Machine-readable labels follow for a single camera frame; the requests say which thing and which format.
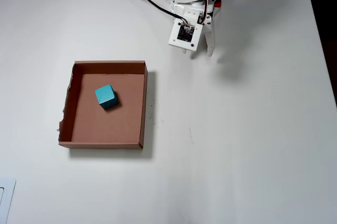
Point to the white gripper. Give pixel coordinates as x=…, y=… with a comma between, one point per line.
x=210, y=40

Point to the blue cube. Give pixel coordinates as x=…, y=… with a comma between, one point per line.
x=105, y=95

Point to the white robot base red clamp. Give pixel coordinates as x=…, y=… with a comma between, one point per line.
x=218, y=0

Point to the brown cardboard box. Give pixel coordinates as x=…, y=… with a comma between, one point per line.
x=126, y=124

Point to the white flat device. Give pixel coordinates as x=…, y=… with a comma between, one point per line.
x=8, y=200

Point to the white camera board mount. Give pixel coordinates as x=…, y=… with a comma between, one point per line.
x=175, y=41

